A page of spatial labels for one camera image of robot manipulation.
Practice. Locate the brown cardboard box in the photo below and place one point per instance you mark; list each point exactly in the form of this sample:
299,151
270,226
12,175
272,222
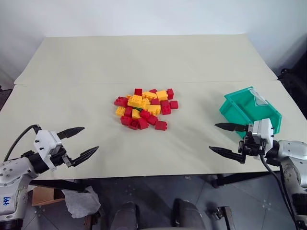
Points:
43,196

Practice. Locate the metal table foot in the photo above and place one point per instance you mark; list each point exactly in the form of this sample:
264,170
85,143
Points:
221,213

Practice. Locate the red plastic toy brick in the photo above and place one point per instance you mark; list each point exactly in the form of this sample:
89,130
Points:
120,101

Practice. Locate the black background equipment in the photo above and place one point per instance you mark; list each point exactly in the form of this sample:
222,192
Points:
295,72

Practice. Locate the green plastic bin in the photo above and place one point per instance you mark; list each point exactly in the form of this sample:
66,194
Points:
235,112

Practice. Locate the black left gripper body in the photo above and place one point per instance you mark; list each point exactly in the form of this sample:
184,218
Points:
58,154

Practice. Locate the green plastic toy brick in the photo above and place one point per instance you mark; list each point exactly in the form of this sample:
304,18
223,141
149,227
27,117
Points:
138,109

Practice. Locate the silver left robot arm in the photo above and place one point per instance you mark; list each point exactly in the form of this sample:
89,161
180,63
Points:
12,167

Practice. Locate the clear plastic label card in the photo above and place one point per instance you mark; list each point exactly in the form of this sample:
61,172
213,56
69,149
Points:
259,98

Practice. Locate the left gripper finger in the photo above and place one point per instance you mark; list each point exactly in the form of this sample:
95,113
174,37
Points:
84,154
72,131

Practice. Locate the white crumpled cloth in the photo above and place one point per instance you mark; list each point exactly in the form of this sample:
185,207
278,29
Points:
80,202

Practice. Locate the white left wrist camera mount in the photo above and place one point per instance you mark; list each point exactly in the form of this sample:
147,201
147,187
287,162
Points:
45,141

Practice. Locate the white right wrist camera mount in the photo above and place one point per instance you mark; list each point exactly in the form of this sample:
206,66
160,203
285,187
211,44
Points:
261,130

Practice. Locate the black table frame bar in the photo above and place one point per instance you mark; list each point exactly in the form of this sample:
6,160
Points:
60,185
239,178

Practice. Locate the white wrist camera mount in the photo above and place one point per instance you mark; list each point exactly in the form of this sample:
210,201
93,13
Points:
261,130
45,141

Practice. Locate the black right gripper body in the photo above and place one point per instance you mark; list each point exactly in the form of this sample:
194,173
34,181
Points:
251,145

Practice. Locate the dark rounded shape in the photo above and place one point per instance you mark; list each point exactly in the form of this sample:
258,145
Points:
187,215
126,215

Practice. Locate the small red building block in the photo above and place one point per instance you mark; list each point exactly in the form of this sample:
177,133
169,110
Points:
170,94
165,107
152,119
174,105
138,92
133,124
143,123
161,125
155,101
145,114
153,91
128,111
125,121

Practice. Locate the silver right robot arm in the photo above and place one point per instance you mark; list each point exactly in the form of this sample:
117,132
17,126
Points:
293,153

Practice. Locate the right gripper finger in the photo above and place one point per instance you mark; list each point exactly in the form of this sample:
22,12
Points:
227,126
225,153

